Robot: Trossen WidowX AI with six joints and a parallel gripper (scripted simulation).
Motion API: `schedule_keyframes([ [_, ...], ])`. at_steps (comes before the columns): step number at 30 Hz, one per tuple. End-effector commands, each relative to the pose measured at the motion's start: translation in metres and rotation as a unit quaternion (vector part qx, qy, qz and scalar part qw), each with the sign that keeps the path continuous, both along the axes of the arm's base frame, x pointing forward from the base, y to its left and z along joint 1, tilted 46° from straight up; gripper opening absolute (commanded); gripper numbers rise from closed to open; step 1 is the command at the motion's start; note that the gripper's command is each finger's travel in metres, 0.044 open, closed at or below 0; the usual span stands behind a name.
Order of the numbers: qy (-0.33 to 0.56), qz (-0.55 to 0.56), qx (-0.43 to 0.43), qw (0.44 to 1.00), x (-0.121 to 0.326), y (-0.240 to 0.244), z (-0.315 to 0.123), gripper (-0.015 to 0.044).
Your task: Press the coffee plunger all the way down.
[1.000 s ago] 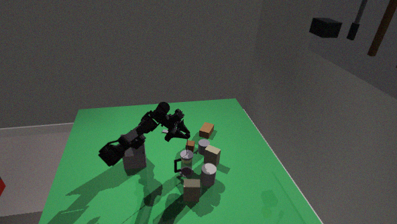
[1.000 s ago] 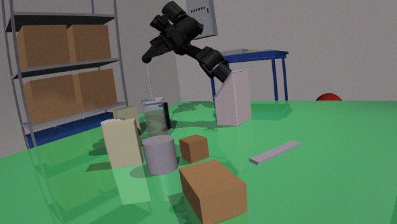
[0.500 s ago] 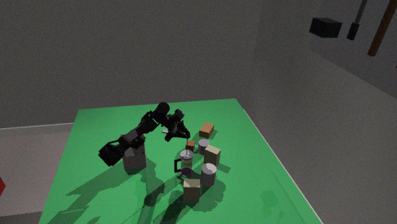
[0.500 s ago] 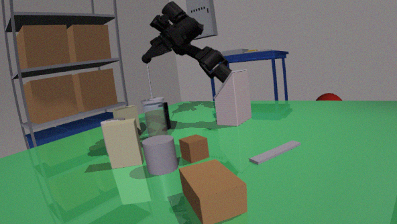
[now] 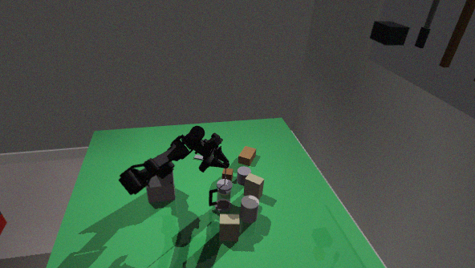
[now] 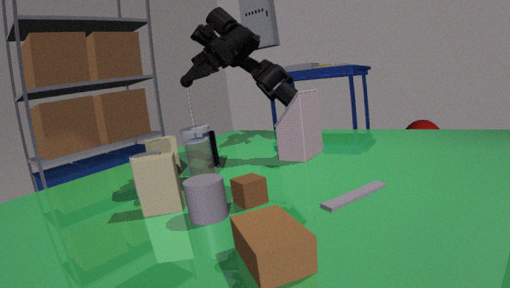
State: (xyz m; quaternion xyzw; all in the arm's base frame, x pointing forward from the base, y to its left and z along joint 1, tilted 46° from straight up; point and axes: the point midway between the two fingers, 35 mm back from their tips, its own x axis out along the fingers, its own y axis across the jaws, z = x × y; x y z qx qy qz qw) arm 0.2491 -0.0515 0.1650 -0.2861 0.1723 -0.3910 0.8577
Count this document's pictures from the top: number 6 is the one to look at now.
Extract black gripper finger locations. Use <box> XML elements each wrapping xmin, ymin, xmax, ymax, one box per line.
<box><xmin>185</xmin><ymin>57</ymin><xmax>210</xmax><ymax>78</ymax></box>
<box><xmin>184</xmin><ymin>50</ymin><xmax>219</xmax><ymax>82</ymax></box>

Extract beige rectangular block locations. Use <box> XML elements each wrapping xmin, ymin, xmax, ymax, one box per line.
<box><xmin>131</xmin><ymin>152</ymin><xmax>184</xmax><ymax>217</ymax></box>
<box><xmin>145</xmin><ymin>135</ymin><xmax>182</xmax><ymax>174</ymax></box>

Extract grey cylinder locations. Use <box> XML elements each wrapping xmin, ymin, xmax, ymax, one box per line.
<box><xmin>183</xmin><ymin>173</ymin><xmax>229</xmax><ymax>226</ymax></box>

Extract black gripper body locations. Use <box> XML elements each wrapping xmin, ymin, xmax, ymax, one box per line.
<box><xmin>204</xmin><ymin>34</ymin><xmax>239</xmax><ymax>69</ymax></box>

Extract grey flat bar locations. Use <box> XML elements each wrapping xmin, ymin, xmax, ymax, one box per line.
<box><xmin>320</xmin><ymin>180</ymin><xmax>386</xmax><ymax>211</ymax></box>

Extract white cylinder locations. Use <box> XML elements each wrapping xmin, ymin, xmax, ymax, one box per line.
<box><xmin>129</xmin><ymin>151</ymin><xmax>160</xmax><ymax>197</ymax></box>

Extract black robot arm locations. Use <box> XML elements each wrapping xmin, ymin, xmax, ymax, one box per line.
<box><xmin>190</xmin><ymin>7</ymin><xmax>298</xmax><ymax>108</ymax></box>

